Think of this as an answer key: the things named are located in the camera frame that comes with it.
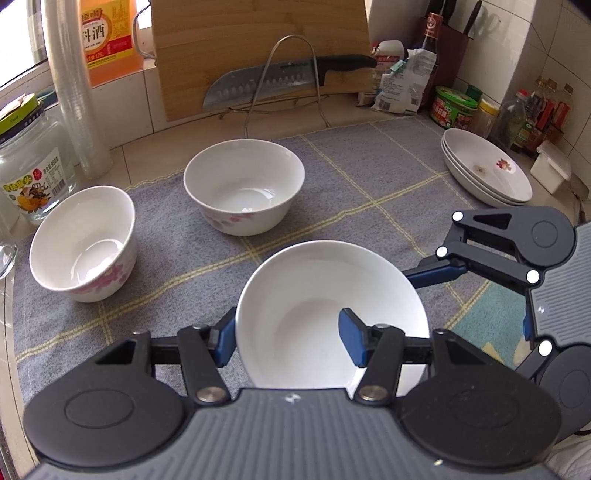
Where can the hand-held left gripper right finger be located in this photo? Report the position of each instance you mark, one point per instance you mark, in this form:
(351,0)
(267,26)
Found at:
(351,337)

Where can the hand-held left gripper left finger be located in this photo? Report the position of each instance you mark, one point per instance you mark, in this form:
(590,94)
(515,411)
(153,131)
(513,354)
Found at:
(226,337)

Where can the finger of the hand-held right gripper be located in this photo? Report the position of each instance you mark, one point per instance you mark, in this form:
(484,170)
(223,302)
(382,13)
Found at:
(535,360)
(434,273)

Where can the white bowl pink flowers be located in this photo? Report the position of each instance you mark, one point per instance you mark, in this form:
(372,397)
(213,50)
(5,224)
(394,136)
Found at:
(240,180)
(300,300)
(78,230)

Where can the metal spatula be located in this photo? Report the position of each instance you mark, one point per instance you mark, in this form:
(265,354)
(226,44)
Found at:
(581,187)

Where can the grey and teal checked towel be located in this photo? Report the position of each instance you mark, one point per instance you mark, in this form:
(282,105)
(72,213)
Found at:
(346,194)

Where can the white plastic lidded box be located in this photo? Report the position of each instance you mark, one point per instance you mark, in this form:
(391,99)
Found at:
(549,166)

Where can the yellow-lidded spice jar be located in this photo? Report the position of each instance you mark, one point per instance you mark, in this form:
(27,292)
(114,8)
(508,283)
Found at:
(485,120)

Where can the green-lidded sauce jar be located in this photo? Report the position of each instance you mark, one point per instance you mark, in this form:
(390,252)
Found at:
(455,110)

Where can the red-capped clear glass bottle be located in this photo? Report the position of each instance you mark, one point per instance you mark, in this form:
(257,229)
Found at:
(508,124)

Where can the green-label plastic bottle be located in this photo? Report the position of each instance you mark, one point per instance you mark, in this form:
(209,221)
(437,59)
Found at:
(531,134)

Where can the red-label plastic bottle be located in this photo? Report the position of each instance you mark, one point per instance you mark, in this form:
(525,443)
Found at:
(547,115)
(562,110)

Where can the small green-capped jar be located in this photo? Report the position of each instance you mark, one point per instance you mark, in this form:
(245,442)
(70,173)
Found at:
(474,91)

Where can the white and blue food bag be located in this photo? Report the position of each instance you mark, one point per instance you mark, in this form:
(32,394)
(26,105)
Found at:
(406,87)

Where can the green binder clip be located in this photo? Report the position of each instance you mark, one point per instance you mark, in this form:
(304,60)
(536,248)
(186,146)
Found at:
(398,69)

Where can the dark red knife block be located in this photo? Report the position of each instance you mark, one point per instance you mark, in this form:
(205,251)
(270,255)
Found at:
(452,60)

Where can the red and white food bag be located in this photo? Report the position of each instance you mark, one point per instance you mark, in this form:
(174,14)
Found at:
(383,57)

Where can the clear drinking glass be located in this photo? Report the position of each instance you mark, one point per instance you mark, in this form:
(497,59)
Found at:
(7,258)

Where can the glass jar with yellow label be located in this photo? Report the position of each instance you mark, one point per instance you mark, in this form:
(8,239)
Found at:
(37,184)

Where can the dark soy sauce bottle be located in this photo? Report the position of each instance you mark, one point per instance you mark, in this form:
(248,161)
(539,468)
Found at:
(432,27)

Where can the stack of clear plastic cups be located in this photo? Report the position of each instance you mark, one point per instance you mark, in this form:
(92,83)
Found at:
(74,92)

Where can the bamboo cutting board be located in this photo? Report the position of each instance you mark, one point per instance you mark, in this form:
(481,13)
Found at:
(207,46)

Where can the yellow cooking wine bottle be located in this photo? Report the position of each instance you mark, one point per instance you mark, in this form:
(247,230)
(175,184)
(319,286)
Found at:
(111,46)

